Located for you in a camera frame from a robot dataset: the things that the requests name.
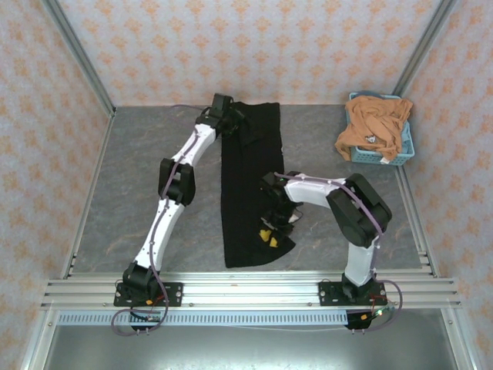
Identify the black t-shirt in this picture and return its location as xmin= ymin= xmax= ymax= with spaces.
xmin=220 ymin=102 xmax=297 ymax=270

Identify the grey metal sheet panel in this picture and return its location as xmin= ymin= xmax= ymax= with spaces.
xmin=21 ymin=308 xmax=475 ymax=370

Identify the orange-brown t-shirt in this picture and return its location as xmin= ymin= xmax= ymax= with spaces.
xmin=334 ymin=95 xmax=414 ymax=163

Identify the blue plastic basket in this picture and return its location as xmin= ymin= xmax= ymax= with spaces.
xmin=348 ymin=91 xmax=416 ymax=167

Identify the aluminium mounting rail beam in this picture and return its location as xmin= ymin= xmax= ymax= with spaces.
xmin=40 ymin=271 xmax=463 ymax=311

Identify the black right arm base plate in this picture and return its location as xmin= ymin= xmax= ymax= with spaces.
xmin=318 ymin=280 xmax=388 ymax=308

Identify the slotted grey cable duct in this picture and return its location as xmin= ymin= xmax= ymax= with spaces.
xmin=57 ymin=310 xmax=350 ymax=327

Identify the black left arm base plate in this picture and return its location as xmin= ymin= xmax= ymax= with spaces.
xmin=113 ymin=282 xmax=184 ymax=308

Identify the aluminium corner post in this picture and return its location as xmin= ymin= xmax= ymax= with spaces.
xmin=40 ymin=0 xmax=117 ymax=119
xmin=395 ymin=0 xmax=459 ymax=93

